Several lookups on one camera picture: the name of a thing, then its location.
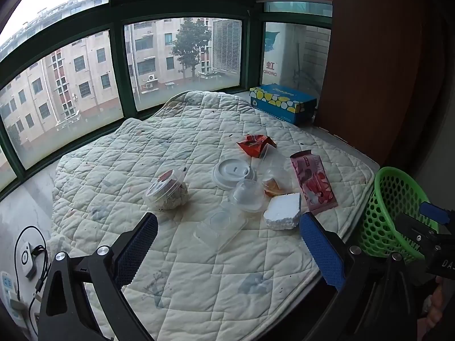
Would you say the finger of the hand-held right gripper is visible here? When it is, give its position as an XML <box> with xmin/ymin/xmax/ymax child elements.
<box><xmin>419</xmin><ymin>202</ymin><xmax>450</xmax><ymax>226</ymax></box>
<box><xmin>394</xmin><ymin>214</ymin><xmax>439</xmax><ymax>247</ymax></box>

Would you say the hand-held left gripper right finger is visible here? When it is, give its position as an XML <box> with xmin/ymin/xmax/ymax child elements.
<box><xmin>299</xmin><ymin>212</ymin><xmax>420</xmax><ymax>341</ymax></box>

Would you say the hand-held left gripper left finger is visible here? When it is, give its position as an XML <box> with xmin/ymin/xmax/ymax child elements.
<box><xmin>37</xmin><ymin>212</ymin><xmax>159</xmax><ymax>341</ymax></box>

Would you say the green perforated plastic basket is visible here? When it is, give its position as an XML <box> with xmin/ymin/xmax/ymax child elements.
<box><xmin>358</xmin><ymin>166</ymin><xmax>440</xmax><ymax>264</ymax></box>

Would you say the white foam block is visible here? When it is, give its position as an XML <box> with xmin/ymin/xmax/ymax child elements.
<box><xmin>263</xmin><ymin>192</ymin><xmax>302</xmax><ymax>231</ymax></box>

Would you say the pink snack wrapper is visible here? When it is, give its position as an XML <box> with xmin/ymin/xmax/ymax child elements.
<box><xmin>289</xmin><ymin>150</ymin><xmax>338</xmax><ymax>215</ymax></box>

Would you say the clear plastic tray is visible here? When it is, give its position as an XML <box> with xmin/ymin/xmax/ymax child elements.
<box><xmin>193</xmin><ymin>205</ymin><xmax>249</xmax><ymax>253</ymax></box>

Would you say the person's right hand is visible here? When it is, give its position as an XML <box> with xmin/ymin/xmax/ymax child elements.
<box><xmin>426</xmin><ymin>277</ymin><xmax>446</xmax><ymax>329</ymax></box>

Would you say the round container with printed lid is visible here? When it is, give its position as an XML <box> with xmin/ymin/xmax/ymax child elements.
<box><xmin>143</xmin><ymin>169</ymin><xmax>189</xmax><ymax>211</ymax></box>

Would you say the white quilted mat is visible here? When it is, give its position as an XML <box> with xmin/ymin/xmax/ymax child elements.
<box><xmin>45</xmin><ymin>90</ymin><xmax>381</xmax><ymax>341</ymax></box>

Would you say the clear dome lid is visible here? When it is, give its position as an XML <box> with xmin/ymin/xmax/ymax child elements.
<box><xmin>229</xmin><ymin>179</ymin><xmax>266</xmax><ymax>214</ymax></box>

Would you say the clear plastic cup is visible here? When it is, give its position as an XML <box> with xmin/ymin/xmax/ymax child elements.
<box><xmin>257</xmin><ymin>144</ymin><xmax>287</xmax><ymax>176</ymax></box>

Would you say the white charger device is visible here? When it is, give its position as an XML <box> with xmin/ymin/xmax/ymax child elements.
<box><xmin>19</xmin><ymin>242</ymin><xmax>37</xmax><ymax>280</ymax></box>

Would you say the white round cup lid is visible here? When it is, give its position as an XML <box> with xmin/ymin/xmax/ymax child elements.
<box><xmin>212</xmin><ymin>157</ymin><xmax>257</xmax><ymax>190</ymax></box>

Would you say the red snack wrapper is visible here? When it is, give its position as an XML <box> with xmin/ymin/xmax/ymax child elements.
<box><xmin>237</xmin><ymin>134</ymin><xmax>277</xmax><ymax>159</ymax></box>

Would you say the white power strip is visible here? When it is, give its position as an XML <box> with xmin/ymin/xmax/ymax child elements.
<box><xmin>0</xmin><ymin>271</ymin><xmax>26</xmax><ymax>329</ymax></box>

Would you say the blue patterned tissue box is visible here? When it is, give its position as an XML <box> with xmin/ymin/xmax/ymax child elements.
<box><xmin>249</xmin><ymin>84</ymin><xmax>318</xmax><ymax>126</ymax></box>

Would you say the brown wooden cabinet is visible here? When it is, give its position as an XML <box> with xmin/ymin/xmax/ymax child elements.
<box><xmin>316</xmin><ymin>0</ymin><xmax>455</xmax><ymax>173</ymax></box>

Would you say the white printed carton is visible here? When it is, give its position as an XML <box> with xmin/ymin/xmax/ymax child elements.
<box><xmin>263</xmin><ymin>22</ymin><xmax>308</xmax><ymax>86</ymax></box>

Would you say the green window frame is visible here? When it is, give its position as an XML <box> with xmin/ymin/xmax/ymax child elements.
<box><xmin>0</xmin><ymin>0</ymin><xmax>334</xmax><ymax>194</ymax></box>

